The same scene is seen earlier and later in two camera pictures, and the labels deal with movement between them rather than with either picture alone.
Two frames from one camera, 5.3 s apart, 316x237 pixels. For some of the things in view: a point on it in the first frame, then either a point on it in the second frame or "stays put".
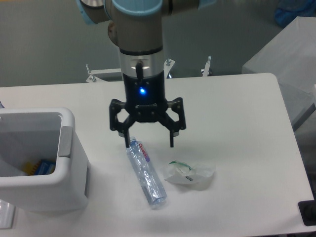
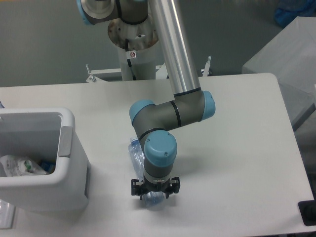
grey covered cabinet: x=291 y=57 stays put
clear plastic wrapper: x=183 y=173 → x=16 y=166
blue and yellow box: x=42 y=167 stays put
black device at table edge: x=307 y=210 stays put
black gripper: x=146 y=101 → x=137 y=189
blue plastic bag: x=288 y=10 stays put
